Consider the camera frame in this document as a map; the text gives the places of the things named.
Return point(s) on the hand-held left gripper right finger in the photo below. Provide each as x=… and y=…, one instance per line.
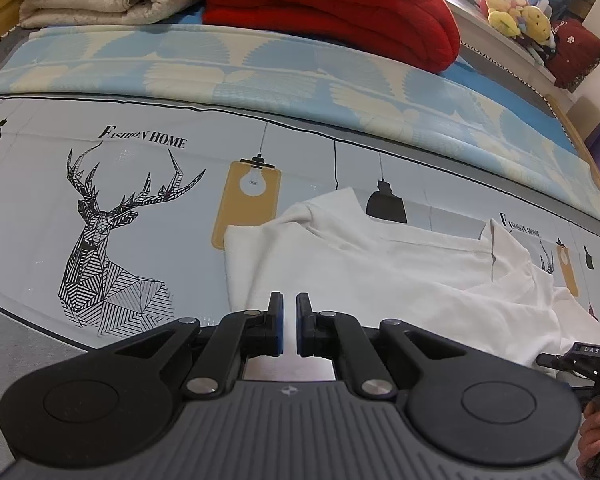
x=298, y=327

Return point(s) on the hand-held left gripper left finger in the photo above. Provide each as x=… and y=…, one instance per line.
x=279, y=327

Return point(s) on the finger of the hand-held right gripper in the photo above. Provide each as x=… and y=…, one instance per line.
x=560, y=362

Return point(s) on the white t-shirt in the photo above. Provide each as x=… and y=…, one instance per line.
x=380, y=270

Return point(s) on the person's right hand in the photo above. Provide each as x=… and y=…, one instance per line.
x=597, y=430

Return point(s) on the deer print bed sheet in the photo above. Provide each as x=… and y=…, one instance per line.
x=145, y=220

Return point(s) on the blue leaf pattern mat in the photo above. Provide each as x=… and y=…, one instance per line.
x=280, y=70

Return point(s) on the dark red cushion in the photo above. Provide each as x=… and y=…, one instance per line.
x=577, y=52

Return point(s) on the red folded quilt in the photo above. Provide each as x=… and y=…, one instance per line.
x=330, y=5

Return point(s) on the yellow pink plush toy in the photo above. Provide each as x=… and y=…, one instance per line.
x=502, y=10

